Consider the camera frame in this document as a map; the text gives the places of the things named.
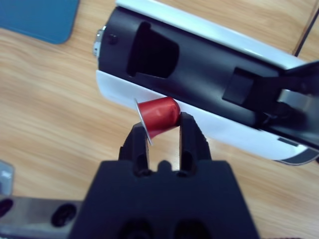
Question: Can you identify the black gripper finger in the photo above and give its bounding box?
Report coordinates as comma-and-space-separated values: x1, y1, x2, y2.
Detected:
178, 112, 213, 173
119, 123, 153, 176

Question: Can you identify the red coffee capsule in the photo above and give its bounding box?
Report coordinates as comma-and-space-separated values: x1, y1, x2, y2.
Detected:
134, 96, 180, 145

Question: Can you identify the grey coffee machine lever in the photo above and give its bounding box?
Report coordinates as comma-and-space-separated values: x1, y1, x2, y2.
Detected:
276, 59, 319, 112

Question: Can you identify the white capsule coffee machine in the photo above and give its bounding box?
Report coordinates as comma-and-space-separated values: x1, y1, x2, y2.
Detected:
92, 0, 319, 166

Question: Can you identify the teal plastic tray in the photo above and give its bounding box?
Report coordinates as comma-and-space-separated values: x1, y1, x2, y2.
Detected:
0, 0, 81, 45

